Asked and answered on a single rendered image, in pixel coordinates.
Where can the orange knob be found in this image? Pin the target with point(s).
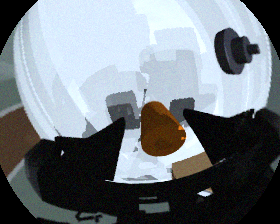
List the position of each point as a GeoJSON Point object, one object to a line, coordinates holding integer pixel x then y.
{"type": "Point", "coordinates": [160, 132]}

